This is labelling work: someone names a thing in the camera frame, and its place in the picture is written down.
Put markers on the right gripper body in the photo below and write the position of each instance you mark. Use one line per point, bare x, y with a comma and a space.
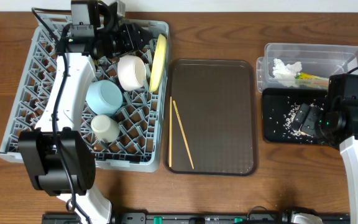
317, 125

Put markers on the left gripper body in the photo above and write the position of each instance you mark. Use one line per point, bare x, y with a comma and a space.
132, 37

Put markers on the food scraps pile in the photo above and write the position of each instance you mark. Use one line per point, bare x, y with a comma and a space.
289, 118

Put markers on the white pink bowl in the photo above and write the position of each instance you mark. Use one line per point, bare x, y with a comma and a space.
131, 72

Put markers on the yellow plate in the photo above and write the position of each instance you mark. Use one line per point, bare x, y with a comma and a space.
158, 63

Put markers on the white tissue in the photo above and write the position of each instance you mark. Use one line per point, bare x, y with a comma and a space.
286, 74

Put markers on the blue bowl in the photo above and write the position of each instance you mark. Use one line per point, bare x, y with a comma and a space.
104, 97

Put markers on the wooden chopstick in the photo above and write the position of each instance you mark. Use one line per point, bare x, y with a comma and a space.
183, 134
170, 135

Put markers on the white cup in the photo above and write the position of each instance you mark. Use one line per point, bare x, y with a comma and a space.
105, 128

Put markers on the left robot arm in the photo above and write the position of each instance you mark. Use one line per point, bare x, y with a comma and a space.
55, 155

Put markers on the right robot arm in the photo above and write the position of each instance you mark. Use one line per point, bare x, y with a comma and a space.
336, 125

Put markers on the black waste tray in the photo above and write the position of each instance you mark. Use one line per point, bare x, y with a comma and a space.
276, 102

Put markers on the grey dishwasher rack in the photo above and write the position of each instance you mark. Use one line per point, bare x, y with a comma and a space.
140, 118

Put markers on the clear plastic bin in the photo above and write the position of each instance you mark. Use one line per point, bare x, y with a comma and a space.
316, 59

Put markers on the brown serving tray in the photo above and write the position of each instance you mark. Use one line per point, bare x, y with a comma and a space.
217, 106

